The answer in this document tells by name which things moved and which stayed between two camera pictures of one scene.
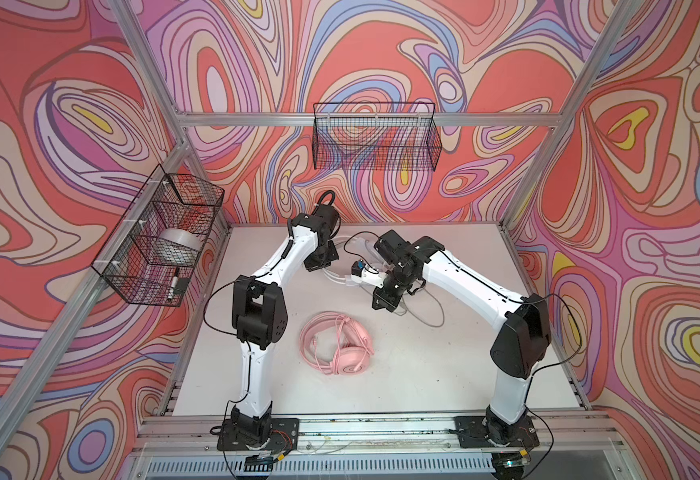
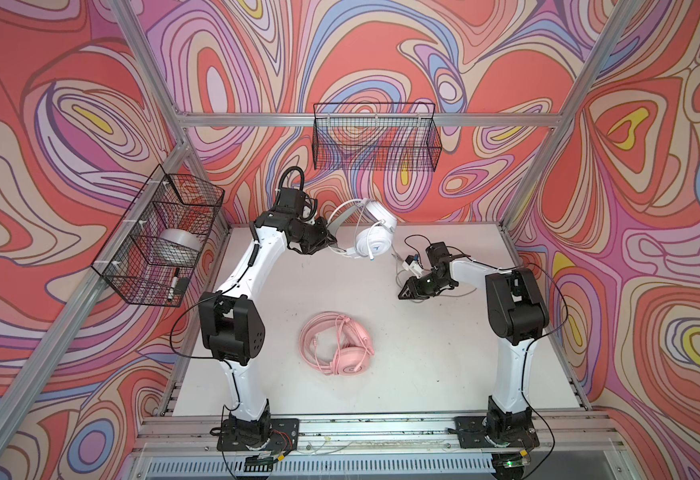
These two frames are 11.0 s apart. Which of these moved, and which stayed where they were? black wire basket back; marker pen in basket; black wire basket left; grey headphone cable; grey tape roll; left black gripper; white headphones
Moved: white headphones; grey headphone cable; left black gripper
Stayed: black wire basket left; black wire basket back; marker pen in basket; grey tape roll
